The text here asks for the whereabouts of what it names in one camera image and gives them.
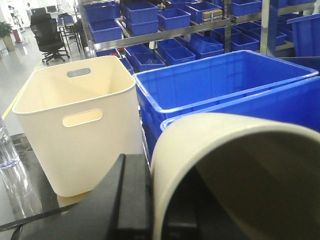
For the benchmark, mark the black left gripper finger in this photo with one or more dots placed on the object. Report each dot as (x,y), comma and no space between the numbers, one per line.
(118,208)

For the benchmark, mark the beige plastic cup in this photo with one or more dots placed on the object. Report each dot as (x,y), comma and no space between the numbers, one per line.
(264,173)

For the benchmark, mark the cream plastic bin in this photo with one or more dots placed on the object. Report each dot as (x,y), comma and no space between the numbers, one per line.
(78,118)

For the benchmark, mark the rear large blue bin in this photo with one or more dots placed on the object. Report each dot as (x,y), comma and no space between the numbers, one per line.
(175,90)

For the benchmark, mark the large blue bin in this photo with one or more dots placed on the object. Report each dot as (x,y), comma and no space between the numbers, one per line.
(175,90)
(295,103)

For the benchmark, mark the front large blue bin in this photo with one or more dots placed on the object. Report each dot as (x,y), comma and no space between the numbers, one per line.
(295,103)

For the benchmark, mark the clear water bottle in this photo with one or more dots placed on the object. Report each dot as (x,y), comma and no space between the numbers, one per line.
(8,155)

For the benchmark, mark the metal shelf with bins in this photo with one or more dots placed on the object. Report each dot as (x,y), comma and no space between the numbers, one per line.
(269,10)

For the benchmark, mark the black office chair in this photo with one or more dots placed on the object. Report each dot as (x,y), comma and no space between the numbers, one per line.
(48,38)

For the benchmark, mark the potted plant gold pot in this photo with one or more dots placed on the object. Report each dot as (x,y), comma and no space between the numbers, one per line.
(6,30)

